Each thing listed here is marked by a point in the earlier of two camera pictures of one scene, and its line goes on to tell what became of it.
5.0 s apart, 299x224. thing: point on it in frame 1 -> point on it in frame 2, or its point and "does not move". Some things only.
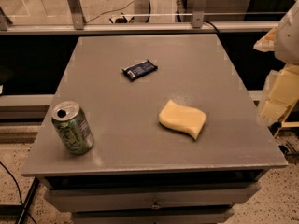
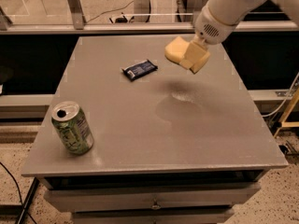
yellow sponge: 182,118 -> 176,49
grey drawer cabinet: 152,129 does not move
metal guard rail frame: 78,25 does not move
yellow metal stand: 285,123 does not move
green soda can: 73,127 does not move
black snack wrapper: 139,69 does not move
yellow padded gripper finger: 281,92 -> 200,63
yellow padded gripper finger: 266,44 -> 193,52
